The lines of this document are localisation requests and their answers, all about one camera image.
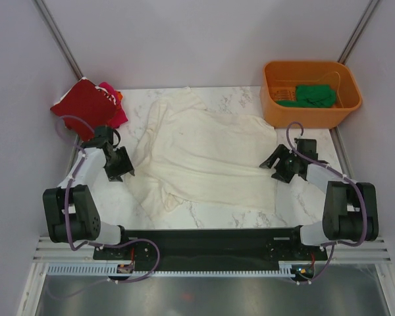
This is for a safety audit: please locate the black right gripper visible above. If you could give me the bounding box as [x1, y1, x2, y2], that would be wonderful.
[259, 144, 301, 184]

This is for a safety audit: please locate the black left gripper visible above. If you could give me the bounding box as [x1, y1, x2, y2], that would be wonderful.
[103, 147, 134, 183]

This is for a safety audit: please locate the cream white t shirt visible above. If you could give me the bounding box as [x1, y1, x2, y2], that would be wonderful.
[126, 88, 277, 217]

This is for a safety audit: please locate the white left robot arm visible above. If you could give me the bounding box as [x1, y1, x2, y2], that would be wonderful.
[43, 126, 135, 259]

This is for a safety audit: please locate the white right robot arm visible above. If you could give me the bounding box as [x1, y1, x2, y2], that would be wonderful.
[260, 138, 379, 259]

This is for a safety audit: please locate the pink folded t shirt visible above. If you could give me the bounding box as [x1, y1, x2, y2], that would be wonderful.
[99, 82, 128, 128]

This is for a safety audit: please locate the orange folded t shirt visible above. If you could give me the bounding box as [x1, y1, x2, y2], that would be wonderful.
[116, 91, 123, 102]

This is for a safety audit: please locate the dark red folded t shirt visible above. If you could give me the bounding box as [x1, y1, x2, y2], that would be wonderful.
[50, 80, 116, 141]

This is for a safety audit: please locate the green t shirt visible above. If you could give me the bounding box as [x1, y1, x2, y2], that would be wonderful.
[276, 85, 336, 109]

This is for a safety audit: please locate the orange plastic basket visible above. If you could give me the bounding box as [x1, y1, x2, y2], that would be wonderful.
[259, 61, 362, 129]

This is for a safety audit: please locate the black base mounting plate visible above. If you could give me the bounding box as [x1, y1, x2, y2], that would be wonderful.
[93, 228, 327, 271]

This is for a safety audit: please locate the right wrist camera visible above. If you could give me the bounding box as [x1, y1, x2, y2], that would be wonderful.
[294, 138, 318, 160]

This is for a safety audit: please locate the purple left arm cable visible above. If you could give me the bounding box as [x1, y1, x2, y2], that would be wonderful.
[55, 115, 161, 286]

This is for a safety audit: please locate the white slotted cable duct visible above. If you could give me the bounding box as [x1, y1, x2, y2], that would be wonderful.
[45, 261, 313, 277]

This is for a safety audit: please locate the aluminium frame rail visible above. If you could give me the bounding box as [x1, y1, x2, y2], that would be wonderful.
[33, 237, 391, 264]

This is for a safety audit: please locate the right corner aluminium post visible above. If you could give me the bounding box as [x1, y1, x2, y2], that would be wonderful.
[337, 0, 382, 65]

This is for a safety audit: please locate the corner aluminium post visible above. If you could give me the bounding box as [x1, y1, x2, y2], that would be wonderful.
[32, 0, 83, 80]
[337, 0, 382, 65]

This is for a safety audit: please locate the left corner aluminium post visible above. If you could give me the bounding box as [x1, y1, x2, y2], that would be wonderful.
[32, 0, 83, 80]

